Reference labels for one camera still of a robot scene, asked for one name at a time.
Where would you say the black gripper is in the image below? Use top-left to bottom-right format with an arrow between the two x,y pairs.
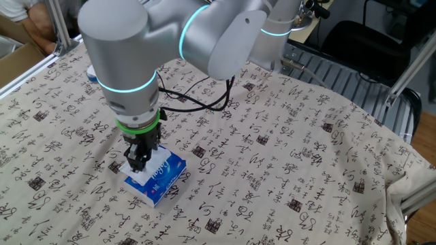
121,122 -> 163,174

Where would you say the white paper napkin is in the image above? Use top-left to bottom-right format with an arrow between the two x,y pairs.
118,149 -> 172,187

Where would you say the blue tissue pack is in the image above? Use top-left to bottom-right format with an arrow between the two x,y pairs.
123,145 -> 187,208

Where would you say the beige calligraphy print tablecloth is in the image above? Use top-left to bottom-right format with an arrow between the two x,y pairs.
0,42 -> 436,245

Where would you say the brown cardboard box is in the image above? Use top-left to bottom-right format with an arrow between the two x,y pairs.
0,15 -> 48,89

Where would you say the person in white shirt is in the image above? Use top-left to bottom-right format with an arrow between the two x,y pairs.
0,0 -> 81,54

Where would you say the wooden desk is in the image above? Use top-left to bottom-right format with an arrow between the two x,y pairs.
289,0 -> 337,44

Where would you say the silver round base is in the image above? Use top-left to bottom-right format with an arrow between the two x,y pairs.
291,13 -> 313,32

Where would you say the green flange ring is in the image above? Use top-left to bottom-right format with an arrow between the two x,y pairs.
114,110 -> 161,135

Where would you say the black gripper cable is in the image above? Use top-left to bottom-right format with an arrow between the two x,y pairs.
155,69 -> 236,113

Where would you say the aluminium table edge rail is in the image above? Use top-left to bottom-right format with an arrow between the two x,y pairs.
0,33 -> 84,99

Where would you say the aluminium frame post with bracket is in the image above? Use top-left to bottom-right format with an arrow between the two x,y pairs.
44,0 -> 81,57

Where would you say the grey cable with metal connector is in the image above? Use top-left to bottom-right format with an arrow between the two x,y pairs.
281,56 -> 330,90

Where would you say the black device on mount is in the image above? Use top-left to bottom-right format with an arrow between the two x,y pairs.
305,0 -> 331,20

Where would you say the slanted aluminium frame strut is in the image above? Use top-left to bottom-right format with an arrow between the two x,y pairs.
384,33 -> 436,108

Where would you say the short aluminium frame rail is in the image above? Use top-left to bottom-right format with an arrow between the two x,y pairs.
400,182 -> 436,217

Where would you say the thick black cable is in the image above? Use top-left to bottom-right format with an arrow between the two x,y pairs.
403,87 -> 424,137

